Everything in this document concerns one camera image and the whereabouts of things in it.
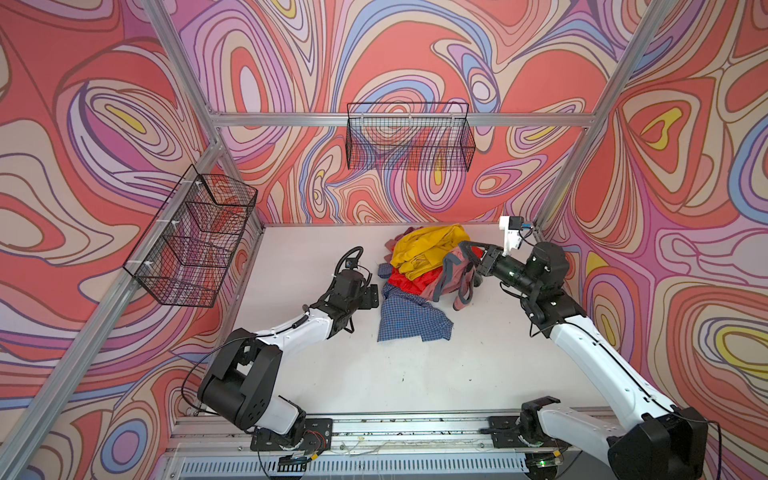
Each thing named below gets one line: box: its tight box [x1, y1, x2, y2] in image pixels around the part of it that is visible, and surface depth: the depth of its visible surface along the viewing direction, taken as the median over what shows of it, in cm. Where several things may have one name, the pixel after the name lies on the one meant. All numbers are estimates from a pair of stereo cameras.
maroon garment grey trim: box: [420, 247, 475, 311], surface depth 82 cm
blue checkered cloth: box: [377, 263, 454, 342], surface depth 93 cm
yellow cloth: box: [390, 224, 470, 281], surface depth 90 cm
